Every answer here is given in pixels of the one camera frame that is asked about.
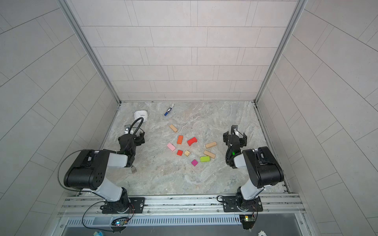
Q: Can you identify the natural wood plank block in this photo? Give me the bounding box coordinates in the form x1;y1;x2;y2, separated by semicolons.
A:
203;150;216;159

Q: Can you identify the lime green block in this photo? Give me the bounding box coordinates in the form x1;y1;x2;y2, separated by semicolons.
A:
200;156;211;162

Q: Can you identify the natural wood long block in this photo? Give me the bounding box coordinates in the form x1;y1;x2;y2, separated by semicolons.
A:
169;124;178;133

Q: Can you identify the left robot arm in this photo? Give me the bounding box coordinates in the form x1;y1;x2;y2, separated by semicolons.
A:
63;131;145;214

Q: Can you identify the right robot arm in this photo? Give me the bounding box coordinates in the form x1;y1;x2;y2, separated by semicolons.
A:
222;125;284;212

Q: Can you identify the red arch block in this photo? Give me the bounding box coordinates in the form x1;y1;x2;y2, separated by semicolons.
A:
187;137;197;146

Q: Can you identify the pink wood block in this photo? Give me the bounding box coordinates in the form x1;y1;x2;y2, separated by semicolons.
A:
167;143;176;151

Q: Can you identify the orange wood block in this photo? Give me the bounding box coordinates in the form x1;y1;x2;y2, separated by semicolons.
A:
177;135;184;145

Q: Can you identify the metal fork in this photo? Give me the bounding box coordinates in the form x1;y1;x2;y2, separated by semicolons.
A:
131;165;137;174

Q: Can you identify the blue whiteboard marker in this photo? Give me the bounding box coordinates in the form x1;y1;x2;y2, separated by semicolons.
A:
164;104;174;116

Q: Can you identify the right controller board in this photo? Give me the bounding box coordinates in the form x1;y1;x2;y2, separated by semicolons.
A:
239;214;257;230

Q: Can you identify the controller board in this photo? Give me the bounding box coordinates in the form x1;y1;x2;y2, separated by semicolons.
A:
239;214;257;230
111;217;130;227

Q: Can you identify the left controller board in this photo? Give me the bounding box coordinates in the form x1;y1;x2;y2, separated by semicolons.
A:
111;217;130;227

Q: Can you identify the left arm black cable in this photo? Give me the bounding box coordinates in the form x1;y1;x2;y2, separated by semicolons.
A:
57;117;145;234

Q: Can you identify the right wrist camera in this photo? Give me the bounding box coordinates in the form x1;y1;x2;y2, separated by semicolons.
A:
231;125;239;136

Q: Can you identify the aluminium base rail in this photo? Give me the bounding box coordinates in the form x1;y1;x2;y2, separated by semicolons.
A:
58;193;305;217

